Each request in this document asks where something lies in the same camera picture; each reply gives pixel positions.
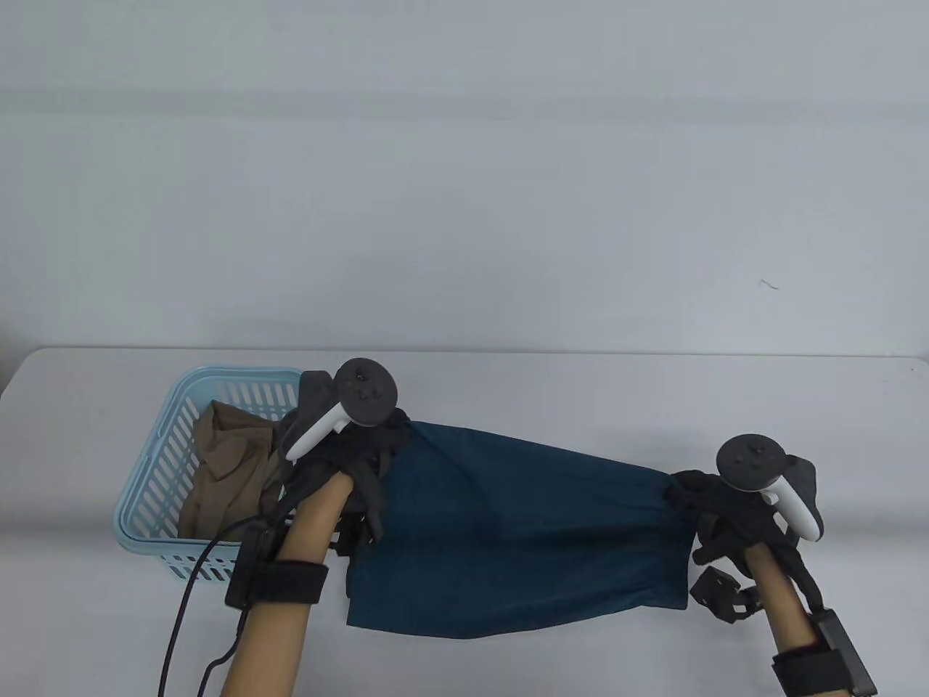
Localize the person's left hand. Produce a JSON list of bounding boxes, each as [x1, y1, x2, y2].
[[279, 407, 414, 542]]

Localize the black cable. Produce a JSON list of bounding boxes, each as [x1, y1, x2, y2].
[[158, 508, 291, 697]]

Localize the dark teal shorts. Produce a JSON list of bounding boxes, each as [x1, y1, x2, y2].
[[345, 421, 694, 641]]

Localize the person's left forearm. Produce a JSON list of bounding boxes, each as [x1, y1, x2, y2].
[[221, 468, 356, 697]]

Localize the black forearm sensor box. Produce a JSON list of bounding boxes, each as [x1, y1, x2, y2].
[[809, 610, 879, 697], [225, 526, 280, 611]]

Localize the person's right forearm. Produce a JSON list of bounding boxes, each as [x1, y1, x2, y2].
[[744, 543, 850, 697]]

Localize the person's right hand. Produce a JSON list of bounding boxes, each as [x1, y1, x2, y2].
[[664, 468, 799, 567]]

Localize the tan crumpled garment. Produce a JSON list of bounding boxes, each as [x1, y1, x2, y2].
[[178, 402, 287, 542]]

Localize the black and white controller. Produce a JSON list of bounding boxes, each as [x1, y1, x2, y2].
[[279, 357, 400, 462], [715, 434, 824, 544]]

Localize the light blue plastic basket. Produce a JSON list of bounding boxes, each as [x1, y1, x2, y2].
[[112, 365, 320, 587]]

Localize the black forearm strap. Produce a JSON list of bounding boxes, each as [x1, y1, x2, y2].
[[250, 561, 329, 607], [771, 639, 872, 697]]

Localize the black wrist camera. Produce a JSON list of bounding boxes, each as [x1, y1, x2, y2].
[[689, 566, 763, 625], [334, 508, 382, 574]]

